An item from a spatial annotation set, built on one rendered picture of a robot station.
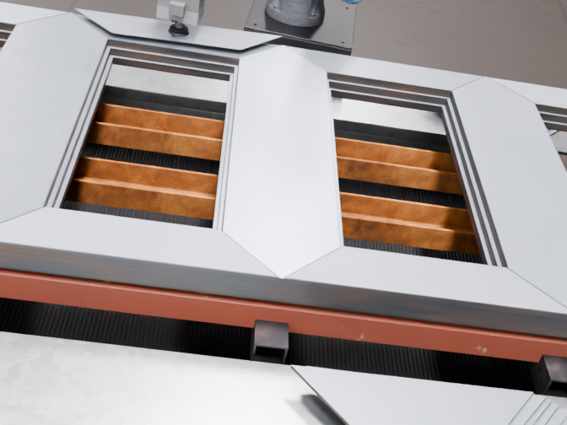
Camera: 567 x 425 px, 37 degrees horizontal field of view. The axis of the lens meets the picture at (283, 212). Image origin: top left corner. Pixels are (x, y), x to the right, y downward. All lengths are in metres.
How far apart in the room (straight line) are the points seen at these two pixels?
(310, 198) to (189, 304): 0.27
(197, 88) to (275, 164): 0.59
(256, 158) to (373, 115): 0.63
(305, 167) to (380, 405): 0.46
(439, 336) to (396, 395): 0.15
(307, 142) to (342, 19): 0.78
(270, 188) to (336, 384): 0.36
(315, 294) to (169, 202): 0.44
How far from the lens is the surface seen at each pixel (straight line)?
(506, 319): 1.30
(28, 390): 1.18
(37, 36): 1.74
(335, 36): 2.13
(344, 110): 2.00
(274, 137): 1.50
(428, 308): 1.26
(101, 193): 1.58
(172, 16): 1.74
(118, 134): 1.74
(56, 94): 1.55
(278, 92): 1.64
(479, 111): 1.75
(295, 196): 1.36
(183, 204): 1.57
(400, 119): 2.03
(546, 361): 1.36
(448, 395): 1.22
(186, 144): 1.73
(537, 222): 1.48
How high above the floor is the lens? 1.65
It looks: 37 degrees down
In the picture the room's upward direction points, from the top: 12 degrees clockwise
